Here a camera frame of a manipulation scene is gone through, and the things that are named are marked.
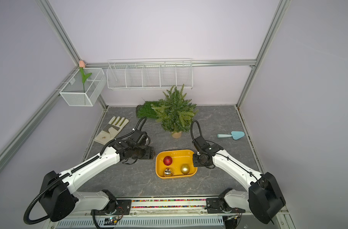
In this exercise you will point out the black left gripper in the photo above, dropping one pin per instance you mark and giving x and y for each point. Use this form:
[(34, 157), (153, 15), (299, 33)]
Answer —
[(149, 153)]

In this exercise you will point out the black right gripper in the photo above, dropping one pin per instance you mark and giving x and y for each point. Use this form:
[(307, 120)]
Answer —
[(195, 162)]

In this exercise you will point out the gold ball ornament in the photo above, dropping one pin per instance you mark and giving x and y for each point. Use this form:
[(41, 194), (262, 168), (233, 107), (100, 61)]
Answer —
[(185, 169)]

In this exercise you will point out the red ribbed ball ornament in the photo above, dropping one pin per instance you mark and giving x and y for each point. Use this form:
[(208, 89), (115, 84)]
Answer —
[(168, 160)]

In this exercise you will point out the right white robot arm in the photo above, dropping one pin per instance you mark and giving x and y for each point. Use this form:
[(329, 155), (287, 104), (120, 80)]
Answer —
[(242, 177)]

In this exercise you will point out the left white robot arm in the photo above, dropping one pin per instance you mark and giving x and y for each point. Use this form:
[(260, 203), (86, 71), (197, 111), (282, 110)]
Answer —
[(59, 195)]

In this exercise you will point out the small green christmas tree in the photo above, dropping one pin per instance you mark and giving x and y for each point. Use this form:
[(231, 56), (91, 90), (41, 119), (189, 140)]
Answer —
[(175, 112)]

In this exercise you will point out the yellow plastic tray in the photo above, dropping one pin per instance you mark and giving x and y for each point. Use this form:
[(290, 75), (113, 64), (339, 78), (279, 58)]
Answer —
[(184, 156)]

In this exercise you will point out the cream and green work glove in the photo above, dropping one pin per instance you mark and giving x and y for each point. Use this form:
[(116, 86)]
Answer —
[(111, 130)]

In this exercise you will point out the teal garden trowel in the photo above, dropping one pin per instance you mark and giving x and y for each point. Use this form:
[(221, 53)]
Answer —
[(236, 135)]

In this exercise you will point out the silver ball ornament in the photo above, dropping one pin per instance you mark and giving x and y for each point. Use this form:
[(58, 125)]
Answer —
[(167, 172)]

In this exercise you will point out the green artificial grass mat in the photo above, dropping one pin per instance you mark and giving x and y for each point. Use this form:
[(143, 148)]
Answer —
[(146, 110)]

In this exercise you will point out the small white mesh basket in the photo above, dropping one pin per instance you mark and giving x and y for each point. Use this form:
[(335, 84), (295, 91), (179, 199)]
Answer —
[(72, 91)]

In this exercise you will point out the pink artificial tulip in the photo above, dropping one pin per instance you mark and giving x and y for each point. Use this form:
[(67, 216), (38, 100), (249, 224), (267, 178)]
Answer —
[(84, 76)]

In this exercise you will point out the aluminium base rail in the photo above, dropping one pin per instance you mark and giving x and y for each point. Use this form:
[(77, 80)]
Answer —
[(161, 212)]

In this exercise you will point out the long white wire basket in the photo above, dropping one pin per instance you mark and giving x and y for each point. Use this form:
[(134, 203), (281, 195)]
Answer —
[(150, 73)]

